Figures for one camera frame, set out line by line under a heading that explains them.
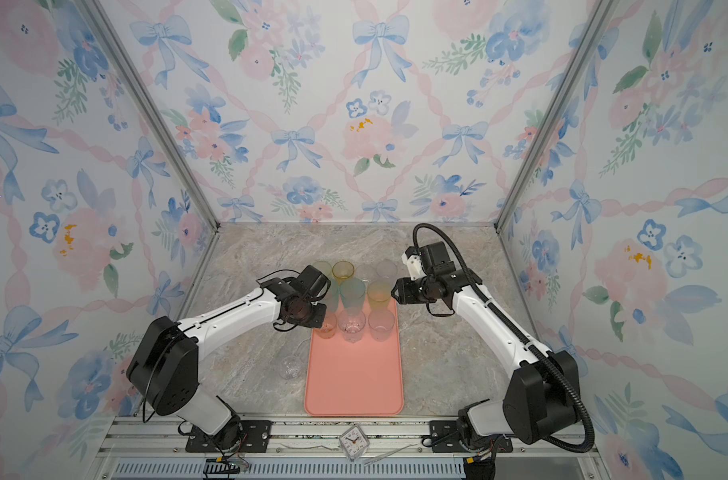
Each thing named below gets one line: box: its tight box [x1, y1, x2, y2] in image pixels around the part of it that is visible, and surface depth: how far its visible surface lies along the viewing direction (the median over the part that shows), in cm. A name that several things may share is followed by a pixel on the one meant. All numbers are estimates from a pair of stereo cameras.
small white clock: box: [339, 424, 370, 461], surface depth 73 cm
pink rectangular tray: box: [304, 298, 404, 417], surface depth 84 cm
